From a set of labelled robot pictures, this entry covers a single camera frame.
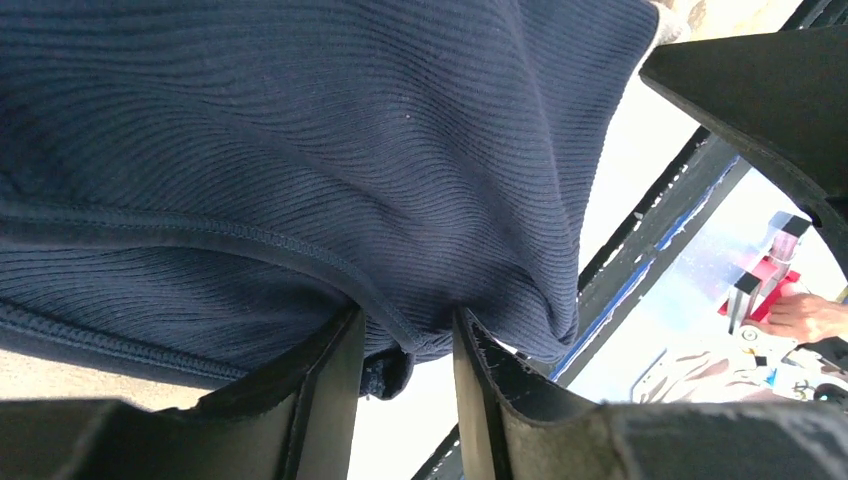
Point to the operator bare hand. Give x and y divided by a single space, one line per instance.
806 318

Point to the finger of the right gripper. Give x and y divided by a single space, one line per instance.
780 99

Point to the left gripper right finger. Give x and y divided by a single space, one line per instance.
514 423

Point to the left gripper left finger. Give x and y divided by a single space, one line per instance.
293 418

